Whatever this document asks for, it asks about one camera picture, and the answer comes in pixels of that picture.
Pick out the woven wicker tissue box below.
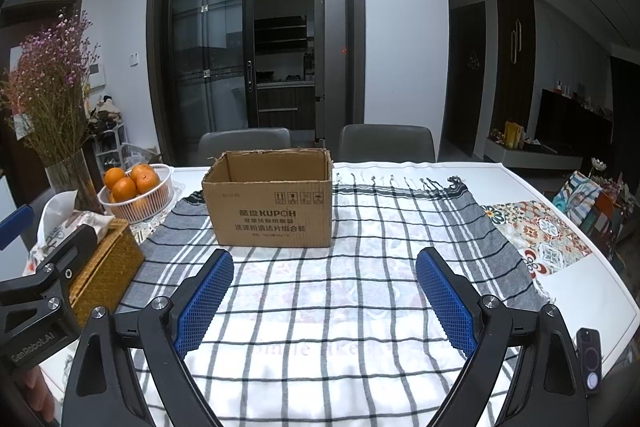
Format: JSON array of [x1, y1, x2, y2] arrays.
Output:
[[67, 217, 146, 316]]

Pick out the dark hallway door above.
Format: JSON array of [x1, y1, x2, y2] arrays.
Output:
[[449, 2, 487, 158]]

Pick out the grey refrigerator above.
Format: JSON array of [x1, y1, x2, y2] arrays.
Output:
[[313, 0, 348, 144]]

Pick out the black television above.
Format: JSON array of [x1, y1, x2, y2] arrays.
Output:
[[537, 88, 614, 156]]

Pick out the white television stand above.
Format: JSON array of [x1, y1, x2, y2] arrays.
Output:
[[484, 136, 589, 168]]

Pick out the small black camera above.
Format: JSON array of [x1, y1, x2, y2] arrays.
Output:
[[576, 328, 602, 393]]

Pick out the white shoe rack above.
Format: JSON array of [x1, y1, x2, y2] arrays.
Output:
[[90, 123, 129, 174]]

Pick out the grey dining chair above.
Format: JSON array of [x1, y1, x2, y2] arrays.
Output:
[[338, 124, 436, 164], [197, 128, 293, 167]]

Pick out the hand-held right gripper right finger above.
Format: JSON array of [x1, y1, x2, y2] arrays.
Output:
[[416, 247, 589, 427]]

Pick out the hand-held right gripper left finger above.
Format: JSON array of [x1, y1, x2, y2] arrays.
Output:
[[61, 248, 235, 427]]

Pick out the patterned floral placemat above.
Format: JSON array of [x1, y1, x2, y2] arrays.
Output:
[[482, 199, 594, 279]]

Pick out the plush toys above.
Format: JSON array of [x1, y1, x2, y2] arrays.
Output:
[[90, 94, 124, 126]]

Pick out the colourful gift bag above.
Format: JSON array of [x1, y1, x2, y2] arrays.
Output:
[[552, 169, 640, 259]]

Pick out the grey white plaid cloth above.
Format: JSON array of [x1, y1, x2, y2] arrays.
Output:
[[117, 174, 557, 427]]

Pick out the dried purple flower bunch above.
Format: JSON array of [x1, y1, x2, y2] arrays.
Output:
[[0, 9, 101, 168]]

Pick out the dark wooden door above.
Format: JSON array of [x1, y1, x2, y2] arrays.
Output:
[[496, 0, 536, 134]]

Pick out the white plastic fruit basket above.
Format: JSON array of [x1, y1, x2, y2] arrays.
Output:
[[97, 163, 174, 224]]

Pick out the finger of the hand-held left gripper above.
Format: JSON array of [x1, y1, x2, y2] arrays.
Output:
[[0, 204, 32, 251], [37, 224, 99, 288]]

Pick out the black range hood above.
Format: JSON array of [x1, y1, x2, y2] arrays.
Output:
[[254, 16, 307, 48]]

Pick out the white tissue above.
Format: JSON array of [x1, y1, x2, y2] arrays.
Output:
[[37, 189, 79, 249]]

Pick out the yellow boxes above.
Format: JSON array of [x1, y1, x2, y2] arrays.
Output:
[[504, 121, 526, 150]]

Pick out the brown cardboard box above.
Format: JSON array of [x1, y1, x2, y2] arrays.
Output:
[[201, 148, 334, 249]]

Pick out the glass vase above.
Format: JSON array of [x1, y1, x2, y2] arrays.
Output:
[[45, 149, 104, 214]]

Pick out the dark sliding glass door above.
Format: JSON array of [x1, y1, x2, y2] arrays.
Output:
[[150, 0, 364, 168]]

